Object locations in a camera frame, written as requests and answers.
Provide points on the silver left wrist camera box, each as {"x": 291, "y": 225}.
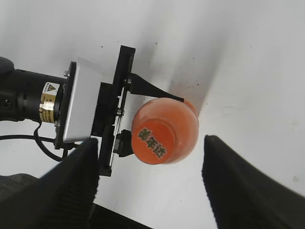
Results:
{"x": 79, "y": 102}

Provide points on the orange bottle cap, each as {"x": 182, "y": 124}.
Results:
{"x": 153, "y": 141}

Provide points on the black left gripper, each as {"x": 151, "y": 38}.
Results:
{"x": 108, "y": 109}

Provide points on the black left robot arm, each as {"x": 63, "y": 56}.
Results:
{"x": 37, "y": 97}

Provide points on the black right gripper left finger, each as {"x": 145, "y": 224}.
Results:
{"x": 61, "y": 199}

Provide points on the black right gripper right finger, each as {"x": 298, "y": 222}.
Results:
{"x": 243, "y": 197}

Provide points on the orange soda plastic bottle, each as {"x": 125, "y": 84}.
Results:
{"x": 181, "y": 116}

